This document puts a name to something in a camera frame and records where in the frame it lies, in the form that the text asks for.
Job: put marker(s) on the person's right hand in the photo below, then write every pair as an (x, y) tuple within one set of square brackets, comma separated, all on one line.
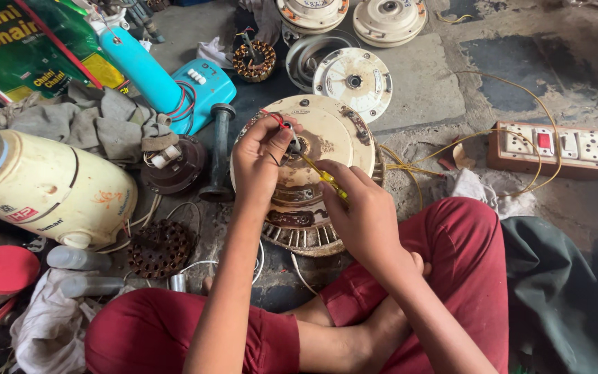
[(366, 223)]

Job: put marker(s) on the person's left hand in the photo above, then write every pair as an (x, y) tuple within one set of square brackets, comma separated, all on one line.
[(252, 161)]

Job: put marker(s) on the dark green fan rod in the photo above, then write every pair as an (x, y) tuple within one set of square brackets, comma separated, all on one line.
[(220, 150)]

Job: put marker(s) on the brown round motor part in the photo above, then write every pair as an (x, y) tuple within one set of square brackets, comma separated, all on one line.
[(177, 171)]

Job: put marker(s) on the white cylindrical capacitor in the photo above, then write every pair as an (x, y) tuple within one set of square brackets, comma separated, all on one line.
[(165, 156)]

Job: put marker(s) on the large cream ceiling fan motor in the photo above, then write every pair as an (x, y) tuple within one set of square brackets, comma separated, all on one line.
[(335, 135)]

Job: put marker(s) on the copper wound stator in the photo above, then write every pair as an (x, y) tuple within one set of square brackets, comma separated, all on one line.
[(255, 65)]

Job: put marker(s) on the person's red trousers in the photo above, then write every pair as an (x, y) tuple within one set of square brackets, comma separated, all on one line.
[(460, 249)]

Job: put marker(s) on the torn brown paper piece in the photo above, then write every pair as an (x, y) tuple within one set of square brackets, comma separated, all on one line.
[(457, 156)]

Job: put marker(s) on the small white crumpled cloth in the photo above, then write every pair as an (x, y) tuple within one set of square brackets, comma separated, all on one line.
[(213, 52)]

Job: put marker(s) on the person's foot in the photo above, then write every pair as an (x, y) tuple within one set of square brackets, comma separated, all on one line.
[(340, 337)]

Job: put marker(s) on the dirty white cloth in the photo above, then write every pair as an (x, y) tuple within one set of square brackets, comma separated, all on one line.
[(486, 192)]

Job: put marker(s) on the cream round fan motor cover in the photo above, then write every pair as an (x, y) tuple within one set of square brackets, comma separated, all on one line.
[(353, 83)]

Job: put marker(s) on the brown bare stator core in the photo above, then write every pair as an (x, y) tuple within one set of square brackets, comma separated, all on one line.
[(159, 252)]

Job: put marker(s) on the blue table fan stand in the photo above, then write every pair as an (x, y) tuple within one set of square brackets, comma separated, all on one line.
[(143, 72)]

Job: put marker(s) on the small metal capacitor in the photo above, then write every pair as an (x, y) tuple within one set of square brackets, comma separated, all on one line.
[(178, 283)]

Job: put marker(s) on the cream fan motor with orange marks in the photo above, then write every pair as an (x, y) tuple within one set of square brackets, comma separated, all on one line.
[(312, 13)]

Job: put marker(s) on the grey cloth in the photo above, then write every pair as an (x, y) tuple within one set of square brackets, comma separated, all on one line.
[(96, 124)]

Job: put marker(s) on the plain cream fan motor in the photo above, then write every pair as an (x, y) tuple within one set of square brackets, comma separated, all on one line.
[(390, 21)]

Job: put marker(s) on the clear plastic bottle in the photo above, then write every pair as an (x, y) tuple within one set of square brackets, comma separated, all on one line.
[(91, 286), (78, 258)]

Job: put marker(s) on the cream mixer grinder body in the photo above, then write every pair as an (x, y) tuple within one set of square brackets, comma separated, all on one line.
[(55, 192)]

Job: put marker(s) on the dark green cloth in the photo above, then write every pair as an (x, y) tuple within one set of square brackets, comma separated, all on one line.
[(563, 301)]

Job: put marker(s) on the green printed plastic bag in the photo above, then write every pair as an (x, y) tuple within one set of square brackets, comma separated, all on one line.
[(24, 46)]

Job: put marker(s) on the white rag with stains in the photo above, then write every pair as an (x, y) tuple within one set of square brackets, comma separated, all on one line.
[(44, 327)]

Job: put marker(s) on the jar with red lid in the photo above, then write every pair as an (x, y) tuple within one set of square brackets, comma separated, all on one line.
[(3, 270)]

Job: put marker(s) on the wooden switch board with sockets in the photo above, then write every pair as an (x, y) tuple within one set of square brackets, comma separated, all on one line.
[(551, 150)]

